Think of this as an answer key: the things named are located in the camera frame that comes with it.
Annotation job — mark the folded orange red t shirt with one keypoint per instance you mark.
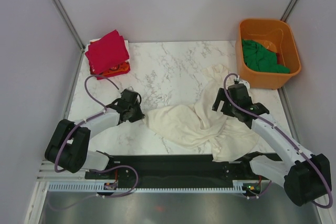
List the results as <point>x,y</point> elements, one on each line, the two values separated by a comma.
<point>106,68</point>

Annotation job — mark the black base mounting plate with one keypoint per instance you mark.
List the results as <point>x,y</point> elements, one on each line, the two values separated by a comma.
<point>176,170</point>

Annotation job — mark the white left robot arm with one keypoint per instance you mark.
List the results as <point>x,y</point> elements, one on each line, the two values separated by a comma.
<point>68,148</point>

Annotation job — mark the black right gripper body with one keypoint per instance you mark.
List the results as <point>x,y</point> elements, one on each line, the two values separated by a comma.
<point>227,108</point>

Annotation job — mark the folded magenta t shirt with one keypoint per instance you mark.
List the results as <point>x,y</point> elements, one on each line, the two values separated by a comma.
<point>113,34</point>

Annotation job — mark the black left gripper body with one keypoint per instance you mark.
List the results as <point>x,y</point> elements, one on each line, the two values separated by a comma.
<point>136,114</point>

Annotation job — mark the slotted white cable duct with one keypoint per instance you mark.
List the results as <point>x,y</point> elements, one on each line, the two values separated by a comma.
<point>101,187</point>

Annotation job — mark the aluminium rail extrusion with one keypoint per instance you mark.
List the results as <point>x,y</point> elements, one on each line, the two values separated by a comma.
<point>47,174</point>

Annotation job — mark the green t shirt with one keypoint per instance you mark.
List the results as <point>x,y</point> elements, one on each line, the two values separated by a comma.
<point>258,58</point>

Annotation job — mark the orange plastic basket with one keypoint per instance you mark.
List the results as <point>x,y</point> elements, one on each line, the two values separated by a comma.
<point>276,36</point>

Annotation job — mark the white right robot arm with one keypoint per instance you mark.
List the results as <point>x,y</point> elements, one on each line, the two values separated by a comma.
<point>304,176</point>

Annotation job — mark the cream white t shirt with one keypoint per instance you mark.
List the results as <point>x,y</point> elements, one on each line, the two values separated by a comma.
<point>192,125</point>

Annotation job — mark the aluminium corner profile left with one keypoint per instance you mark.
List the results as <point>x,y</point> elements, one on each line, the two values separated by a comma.
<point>65,17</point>

